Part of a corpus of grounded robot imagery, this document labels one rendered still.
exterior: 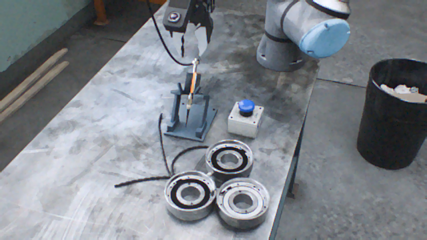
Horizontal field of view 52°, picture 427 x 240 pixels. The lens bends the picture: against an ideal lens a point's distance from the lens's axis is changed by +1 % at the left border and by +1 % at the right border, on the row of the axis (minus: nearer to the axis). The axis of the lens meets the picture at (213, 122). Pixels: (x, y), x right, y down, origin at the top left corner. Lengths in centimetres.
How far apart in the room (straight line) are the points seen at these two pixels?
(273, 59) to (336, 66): 159
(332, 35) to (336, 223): 102
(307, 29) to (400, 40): 217
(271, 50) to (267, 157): 38
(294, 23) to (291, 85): 18
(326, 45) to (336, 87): 153
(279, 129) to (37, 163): 57
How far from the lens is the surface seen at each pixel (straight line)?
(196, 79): 102
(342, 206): 200
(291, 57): 127
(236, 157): 97
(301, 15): 113
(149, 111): 114
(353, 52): 301
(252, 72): 127
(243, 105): 103
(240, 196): 90
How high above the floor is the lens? 152
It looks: 41 degrees down
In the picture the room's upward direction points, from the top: straight up
